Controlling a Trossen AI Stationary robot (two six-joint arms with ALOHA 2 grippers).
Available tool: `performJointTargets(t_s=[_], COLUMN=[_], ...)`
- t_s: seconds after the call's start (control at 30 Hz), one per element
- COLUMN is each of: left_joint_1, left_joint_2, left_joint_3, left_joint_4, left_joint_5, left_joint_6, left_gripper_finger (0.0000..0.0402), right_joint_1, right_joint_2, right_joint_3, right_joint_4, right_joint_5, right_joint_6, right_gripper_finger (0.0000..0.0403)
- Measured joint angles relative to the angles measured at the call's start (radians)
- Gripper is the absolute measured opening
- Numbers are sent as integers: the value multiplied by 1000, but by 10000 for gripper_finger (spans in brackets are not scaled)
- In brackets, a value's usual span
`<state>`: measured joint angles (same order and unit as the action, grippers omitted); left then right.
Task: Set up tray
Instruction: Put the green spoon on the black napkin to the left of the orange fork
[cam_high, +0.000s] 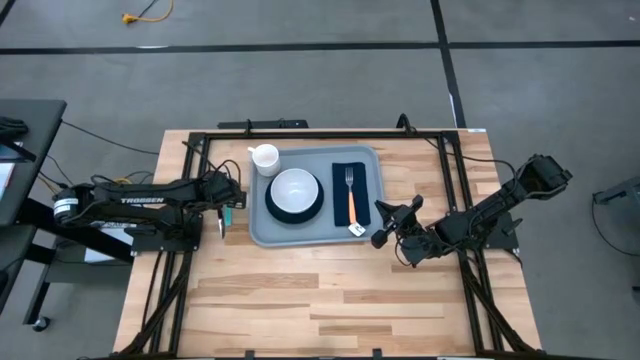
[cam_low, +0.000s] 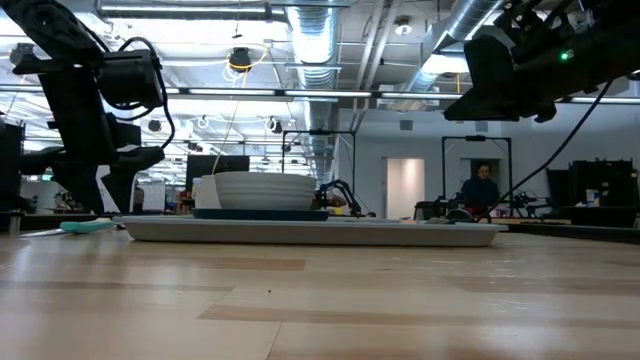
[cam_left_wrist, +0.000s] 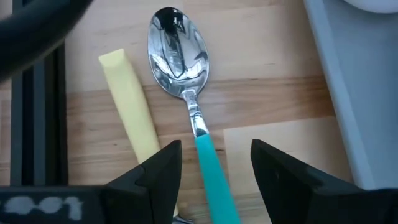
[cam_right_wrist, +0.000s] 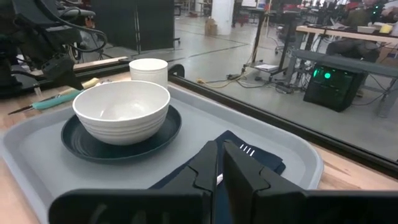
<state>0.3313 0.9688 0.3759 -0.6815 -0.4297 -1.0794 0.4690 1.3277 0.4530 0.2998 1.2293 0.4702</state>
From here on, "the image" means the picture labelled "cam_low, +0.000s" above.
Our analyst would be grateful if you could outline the white ribbed bowl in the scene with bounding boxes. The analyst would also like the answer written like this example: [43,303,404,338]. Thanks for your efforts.
[213,171,318,212]

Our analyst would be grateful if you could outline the white ribbed cup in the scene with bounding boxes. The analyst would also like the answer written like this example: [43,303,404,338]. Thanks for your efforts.
[193,174,224,210]

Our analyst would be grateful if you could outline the smooth silver air duct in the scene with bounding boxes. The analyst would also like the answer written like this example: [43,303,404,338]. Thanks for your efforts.
[402,0,505,94]

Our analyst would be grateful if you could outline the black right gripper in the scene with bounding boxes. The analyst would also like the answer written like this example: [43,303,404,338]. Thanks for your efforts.
[443,34,560,124]

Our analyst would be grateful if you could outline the black storage cabinet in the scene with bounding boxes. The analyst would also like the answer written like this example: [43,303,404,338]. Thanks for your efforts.
[0,121,27,214]

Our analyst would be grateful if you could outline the black gantry frame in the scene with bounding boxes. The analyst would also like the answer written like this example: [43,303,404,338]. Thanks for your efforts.
[440,134,513,217]
[281,129,358,211]

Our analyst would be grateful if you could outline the black left wrist camera cable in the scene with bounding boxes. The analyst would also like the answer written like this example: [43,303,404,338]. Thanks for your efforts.
[106,36,177,152]

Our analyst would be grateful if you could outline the white door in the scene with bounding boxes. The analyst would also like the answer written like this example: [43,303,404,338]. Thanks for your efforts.
[385,157,427,221]

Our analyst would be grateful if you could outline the black computer monitor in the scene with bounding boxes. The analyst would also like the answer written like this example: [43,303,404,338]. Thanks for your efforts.
[185,154,251,217]

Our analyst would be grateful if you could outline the black equipment rack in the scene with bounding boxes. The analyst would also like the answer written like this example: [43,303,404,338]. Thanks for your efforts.
[544,159,639,229]

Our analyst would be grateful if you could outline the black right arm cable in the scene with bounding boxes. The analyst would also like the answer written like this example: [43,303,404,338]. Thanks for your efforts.
[476,78,615,222]

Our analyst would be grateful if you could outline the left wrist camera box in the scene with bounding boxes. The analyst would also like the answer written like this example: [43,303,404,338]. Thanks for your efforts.
[98,48,165,110]

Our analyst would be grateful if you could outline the long LED light bar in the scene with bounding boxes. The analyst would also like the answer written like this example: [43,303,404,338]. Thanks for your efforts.
[0,84,640,105]

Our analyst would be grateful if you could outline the teal-handled spoon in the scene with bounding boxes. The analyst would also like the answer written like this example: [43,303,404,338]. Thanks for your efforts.
[58,218,126,236]

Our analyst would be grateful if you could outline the dark teal plate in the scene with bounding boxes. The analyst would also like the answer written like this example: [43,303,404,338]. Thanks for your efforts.
[191,207,332,223]

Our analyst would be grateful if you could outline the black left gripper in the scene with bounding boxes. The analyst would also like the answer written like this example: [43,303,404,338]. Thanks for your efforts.
[18,66,167,215]

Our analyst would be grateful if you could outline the person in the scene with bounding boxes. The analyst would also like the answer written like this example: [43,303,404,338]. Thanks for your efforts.
[458,161,502,215]

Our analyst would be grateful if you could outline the black ceiling-mounted device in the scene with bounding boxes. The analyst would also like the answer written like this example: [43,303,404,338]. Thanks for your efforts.
[228,46,253,74]

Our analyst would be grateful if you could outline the grey plastic tray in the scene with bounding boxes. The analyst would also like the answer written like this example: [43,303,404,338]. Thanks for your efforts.
[111,214,510,248]

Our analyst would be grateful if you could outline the wide ribbed air duct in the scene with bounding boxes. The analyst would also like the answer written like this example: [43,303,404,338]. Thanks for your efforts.
[285,0,343,92]

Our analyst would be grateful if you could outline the navy cloth napkin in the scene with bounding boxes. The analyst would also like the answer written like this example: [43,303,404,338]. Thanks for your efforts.
[349,216,454,225]

